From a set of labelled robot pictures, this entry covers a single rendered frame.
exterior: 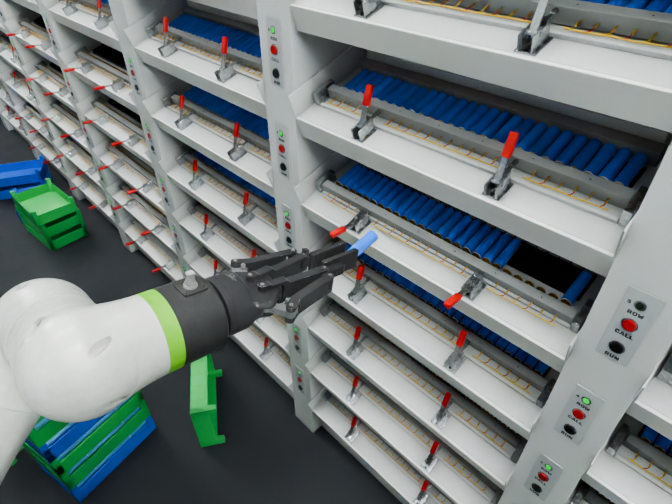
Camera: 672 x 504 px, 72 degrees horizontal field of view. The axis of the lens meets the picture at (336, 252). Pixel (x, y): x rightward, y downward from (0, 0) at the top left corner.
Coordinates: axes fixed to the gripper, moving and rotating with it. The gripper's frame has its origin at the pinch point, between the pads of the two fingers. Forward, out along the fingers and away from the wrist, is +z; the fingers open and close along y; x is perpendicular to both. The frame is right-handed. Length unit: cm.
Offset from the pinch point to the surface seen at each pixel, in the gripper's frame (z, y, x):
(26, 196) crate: 10, 230, 87
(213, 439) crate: 12, 50, 102
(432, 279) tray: 21.5, -5.3, 8.7
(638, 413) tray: 22.2, -40.9, 11.1
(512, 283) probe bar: 25.2, -17.5, 3.8
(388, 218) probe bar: 25.0, 9.2, 3.9
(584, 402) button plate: 21.4, -34.7, 13.8
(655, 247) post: 16.7, -33.3, -13.9
